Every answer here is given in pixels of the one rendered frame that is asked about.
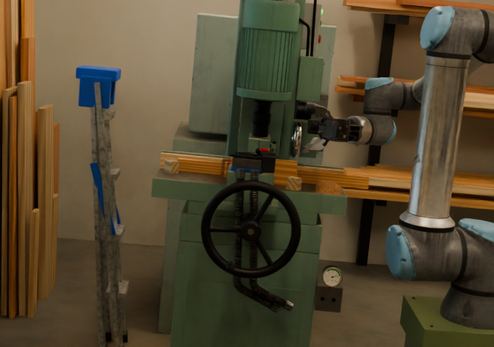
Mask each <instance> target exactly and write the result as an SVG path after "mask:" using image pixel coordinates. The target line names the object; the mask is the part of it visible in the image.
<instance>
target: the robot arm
mask: <svg viewBox="0 0 494 347"><path fill-rule="evenodd" d="M420 45H421V47H422V48H423V49H424V50H426V70H425V75H424V76H422V77H421V78H420V79H418V80H417V81H415V82H414V83H406V82H394V79H393V78H392V77H388V78H387V77H385V78H369V79H367V80H366V82H365V89H364V91H365V97H364V108H363V116H351V117H349V118H347V119H343V118H333V117H332V116H331V113H330V112H329V111H328V110H327V109H326V108H325V107H322V106H319V105H318V104H316V103H313V102H310V101H305V105H307V104H314V105H315V106H316V112H315V117H316V118H321V119H320V120H315V119H309V120H308V125H307V133H308V134H314V135H319V138H318V137H314V138H313V139H312V141H311V142H310V143H308V144H306V145H305V146H304V147H301V150H300V152H303V153H307V152H311V151H321V150H323V149H324V146H326V145H327V143H328V142H329V141H334V142H348V143H350V144H356V146H359V144H360V145H375V146H383V145H387V144H389V143H391V142H392V141H393V139H394V137H395V134H396V126H395V123H394V121H393V120H392V119H391V110H411V111H420V117H419V124H418V135H417V141H416V147H415V158H414V165H413V171H412V182H411V188H410V195H409V206H408V209H407V211H405V212H404V213H402V214H401V215H400V217H399V223H398V225H393V226H391V227H390V228H389V229H388V230H387V235H386V240H385V245H386V247H385V254H386V259H387V264H388V267H389V269H390V272H391V273H392V275H394V277H395V278H397V279H403V280H410V281H411V282H413V281H425V282H451V286H450V289H449V290H448V292H447V294H446V296H445V298H444V299H443V302H442V304H441V306H440V314H441V315H442V316H443V317H444V318H445V319H446V320H448V321H450V322H453V323H456V324H459V325H461V326H466V327H470V328H474V329H494V223H491V222H488V221H482V220H476V219H471V218H463V219H461V220H460V221H459V223H458V228H455V223H454V221H453V220H452V218H451V217H450V215H449V210H450V204H451V194H452V187H453V182H454V172H455V165H456V160H457V149H458V144H459V133H460V127H461V122H462V111H463V105H464V100H465V89H466V84H467V78H468V77H469V76H470V75H471V74H473V73H474V72H475V71H477V70H478V69H480V68H481V67H482V66H483V65H485V64H493V63H494V12H493V11H489V10H478V9H471V8H462V7H453V6H447V7H441V6H438V7H434V8H433V9H431V10H430V11H429V13H428V14H427V16H426V17H425V19H424V22H423V25H422V27H421V31H420Z"/></svg>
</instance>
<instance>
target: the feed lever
mask: <svg viewBox="0 0 494 347"><path fill-rule="evenodd" d="M315 112H316V106H315V105H314V104H307V105H305V101H299V102H297V107H296V119H302V120H309V119H311V115H313V114H315Z"/></svg>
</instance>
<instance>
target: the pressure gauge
mask: <svg viewBox="0 0 494 347"><path fill-rule="evenodd" d="M338 275H339V276H338ZM332 276H334V277H333V278H332ZM322 280H323V283H324V284H325V285H326V286H328V287H327V290H330V291H332V289H333V287H336V286H338V285H339V284H340V283H341V282H342V280H343V275H342V273H341V270H340V269H339V268H338V267H337V266H335V265H328V266H326V267H325V268H324V269H323V271H322Z"/></svg>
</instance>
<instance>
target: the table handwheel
mask: <svg viewBox="0 0 494 347"><path fill-rule="evenodd" d="M243 190H258V191H262V192H264V193H267V194H269V195H268V197H267V198H266V200H265V202H264V204H263V206H262V207H261V209H260V210H259V212H258V213H257V215H256V216H255V218H250V213H247V215H246V219H245V220H244V222H242V224H241V227H240V226H211V220H212V217H213V214H214V212H215V210H216V209H217V207H218V205H219V204H220V203H221V202H222V201H223V200H224V199H225V198H227V197H229V196H230V195H232V194H234V193H237V192H240V191H243ZM273 198H276V199H277V200H278V201H279V202H280V203H281V204H282V205H283V206H284V208H285V209H286V210H287V213H288V215H289V217H290V222H291V229H292V231H291V237H290V242H289V244H288V247H287V248H286V250H285V252H284V253H283V255H282V256H281V257H280V258H278V259H277V260H276V261H275V262H273V261H272V260H271V258H270V257H269V255H268V253H267V251H266V250H265V248H264V246H263V244H262V242H261V240H260V239H259V236H260V235H261V224H260V222H259V221H260V220H261V218H262V216H263V215H264V213H265V211H266V209H267V208H268V206H269V204H270V203H271V202H272V200H273ZM210 232H240V234H241V236H242V238H243V239H244V240H247V241H254V242H255V243H256V245H257V247H258V249H259V250H260V252H261V253H262V255H263V257H264V259H265V261H266V262H267V264H268V265H267V266H265V267H262V268H254V269H249V268H240V267H237V266H236V265H234V267H235V269H234V271H233V272H231V273H230V274H231V275H234V276H238V277H242V278H247V279H255V278H261V277H264V276H269V275H271V274H273V273H276V272H277V271H279V270H280V269H281V268H283V267H284V266H285V265H286V264H288V262H289V261H290V260H291V259H292V257H293V255H294V254H295V252H296V250H297V248H298V244H299V242H300V238H301V221H300V218H299V214H298V211H297V209H296V207H295V205H294V203H293V202H292V201H291V200H290V198H289V197H288V196H287V195H286V194H285V193H284V192H283V191H281V190H280V189H279V188H277V187H275V186H273V185H270V184H268V183H266V182H261V181H254V180H247V181H241V182H235V183H233V184H231V185H228V186H226V187H225V188H223V189H222V190H220V191H219V192H217V193H216V194H215V195H214V196H213V197H212V199H211V200H210V202H209V203H208V205H207V206H206V209H205V211H204V214H203V216H202V219H201V239H202V242H203V244H204V248H205V250H206V252H207V254H208V255H209V257H210V258H211V260H212V261H213V262H214V263H215V264H216V265H217V266H218V267H219V268H221V269H222V270H224V271H225V272H227V271H226V265H227V263H228V261H226V260H225V259H224V258H223V257H222V256H221V255H220V254H219V253H218V251H217V250H216V248H215V246H214V244H213V242H212V238H211V233H210ZM227 273H228V272H227Z"/></svg>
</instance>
